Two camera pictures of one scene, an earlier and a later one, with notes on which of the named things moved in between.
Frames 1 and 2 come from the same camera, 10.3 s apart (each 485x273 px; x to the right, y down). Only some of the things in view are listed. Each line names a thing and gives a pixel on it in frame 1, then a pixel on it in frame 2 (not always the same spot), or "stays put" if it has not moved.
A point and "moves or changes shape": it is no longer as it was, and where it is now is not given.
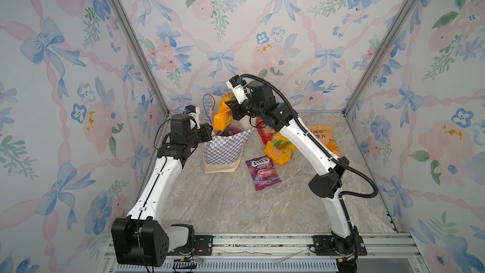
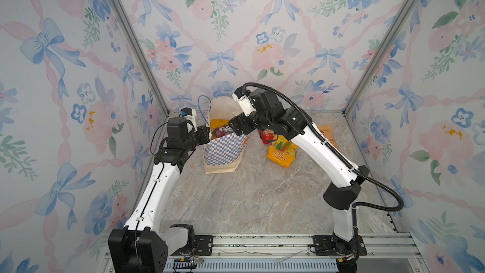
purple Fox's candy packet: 263,172 to 223,130
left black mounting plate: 201,245 stays put
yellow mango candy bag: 279,149 stays put
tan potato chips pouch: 326,134 stays put
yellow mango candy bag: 224,116 moves or changes shape
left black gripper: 206,131 stays put
